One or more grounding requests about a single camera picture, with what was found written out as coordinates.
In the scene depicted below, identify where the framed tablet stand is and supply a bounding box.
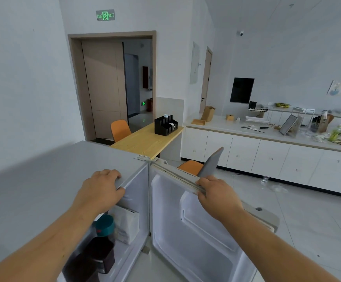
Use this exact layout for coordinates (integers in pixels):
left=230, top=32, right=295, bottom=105
left=278, top=114, right=299, bottom=136

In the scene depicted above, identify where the light wooden table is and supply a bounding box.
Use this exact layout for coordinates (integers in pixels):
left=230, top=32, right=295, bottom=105
left=110, top=122, right=185, bottom=161

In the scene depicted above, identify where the person's left hand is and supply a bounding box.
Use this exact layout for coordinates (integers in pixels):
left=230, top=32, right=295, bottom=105
left=72, top=169, right=127, bottom=216

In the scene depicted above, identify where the dark bottle with teal cap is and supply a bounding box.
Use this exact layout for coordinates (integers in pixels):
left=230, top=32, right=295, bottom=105
left=62, top=214, right=116, bottom=282

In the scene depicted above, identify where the person's right forearm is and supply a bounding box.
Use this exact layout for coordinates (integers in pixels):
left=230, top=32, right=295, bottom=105
left=217, top=207, right=341, bottom=282

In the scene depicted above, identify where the beige door frame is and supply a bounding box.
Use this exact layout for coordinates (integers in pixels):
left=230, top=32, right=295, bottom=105
left=68, top=31, right=157, bottom=143

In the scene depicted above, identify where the wooden knife block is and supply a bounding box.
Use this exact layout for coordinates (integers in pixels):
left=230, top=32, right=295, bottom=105
left=319, top=111, right=334, bottom=133

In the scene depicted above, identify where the black desk organizer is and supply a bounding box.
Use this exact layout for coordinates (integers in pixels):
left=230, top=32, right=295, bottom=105
left=154, top=114, right=178, bottom=136

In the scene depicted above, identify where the white dish rack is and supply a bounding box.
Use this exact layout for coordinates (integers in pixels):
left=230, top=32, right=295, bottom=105
left=245, top=101, right=269, bottom=122

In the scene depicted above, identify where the orange chair with gray back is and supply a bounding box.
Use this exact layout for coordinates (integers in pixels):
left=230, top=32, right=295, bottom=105
left=177, top=147, right=224, bottom=178

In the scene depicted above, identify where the white mini fridge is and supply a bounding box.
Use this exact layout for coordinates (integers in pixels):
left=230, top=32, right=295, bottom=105
left=0, top=140, right=152, bottom=282

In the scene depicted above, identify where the green exit sign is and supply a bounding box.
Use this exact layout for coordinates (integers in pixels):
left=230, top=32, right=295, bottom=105
left=96, top=9, right=116, bottom=21

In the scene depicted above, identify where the wall picture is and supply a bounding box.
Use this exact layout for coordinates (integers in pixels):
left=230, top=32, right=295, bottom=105
left=327, top=80, right=341, bottom=96

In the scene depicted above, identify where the white fridge door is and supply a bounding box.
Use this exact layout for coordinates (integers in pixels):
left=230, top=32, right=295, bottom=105
left=148, top=158, right=280, bottom=282

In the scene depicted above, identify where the frosted glass wall board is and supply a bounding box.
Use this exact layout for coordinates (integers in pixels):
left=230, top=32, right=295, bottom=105
left=190, top=42, right=200, bottom=85

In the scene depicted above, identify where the brown paper bag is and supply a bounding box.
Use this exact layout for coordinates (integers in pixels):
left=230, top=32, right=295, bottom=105
left=200, top=106, right=216, bottom=122

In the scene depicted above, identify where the beige wooden door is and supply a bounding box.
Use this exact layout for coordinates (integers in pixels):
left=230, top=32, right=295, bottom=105
left=81, top=41, right=128, bottom=140

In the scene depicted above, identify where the brown side door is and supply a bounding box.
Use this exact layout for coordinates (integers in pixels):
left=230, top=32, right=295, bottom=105
left=200, top=47, right=213, bottom=114

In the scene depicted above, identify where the white paper bag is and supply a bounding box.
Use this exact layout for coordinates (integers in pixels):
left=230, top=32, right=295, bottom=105
left=111, top=205, right=140, bottom=245

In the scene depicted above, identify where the person's right hand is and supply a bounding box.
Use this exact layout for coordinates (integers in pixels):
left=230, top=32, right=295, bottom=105
left=196, top=176, right=245, bottom=222

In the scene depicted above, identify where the white counter cabinet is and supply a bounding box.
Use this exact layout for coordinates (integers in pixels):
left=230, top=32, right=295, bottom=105
left=181, top=113, right=341, bottom=201

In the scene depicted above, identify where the white wire rack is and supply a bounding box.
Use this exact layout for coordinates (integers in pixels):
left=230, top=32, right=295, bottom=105
left=292, top=107, right=316, bottom=128

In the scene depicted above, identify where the black wall panel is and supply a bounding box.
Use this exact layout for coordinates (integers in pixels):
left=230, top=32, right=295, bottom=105
left=230, top=78, right=255, bottom=104

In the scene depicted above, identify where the person's left forearm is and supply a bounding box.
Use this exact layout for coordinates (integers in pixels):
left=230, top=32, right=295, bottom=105
left=0, top=204, right=109, bottom=282

